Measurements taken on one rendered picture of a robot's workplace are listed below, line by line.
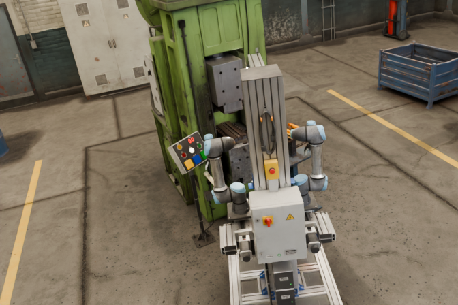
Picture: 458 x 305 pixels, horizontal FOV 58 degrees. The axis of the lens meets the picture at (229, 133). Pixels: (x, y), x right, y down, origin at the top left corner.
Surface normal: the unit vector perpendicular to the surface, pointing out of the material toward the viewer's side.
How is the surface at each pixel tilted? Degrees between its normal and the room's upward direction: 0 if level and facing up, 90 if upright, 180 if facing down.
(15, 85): 90
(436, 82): 90
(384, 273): 0
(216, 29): 90
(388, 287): 0
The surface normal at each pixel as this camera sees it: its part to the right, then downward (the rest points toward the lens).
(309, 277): -0.13, -0.89
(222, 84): 0.41, 0.35
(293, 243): 0.04, 0.44
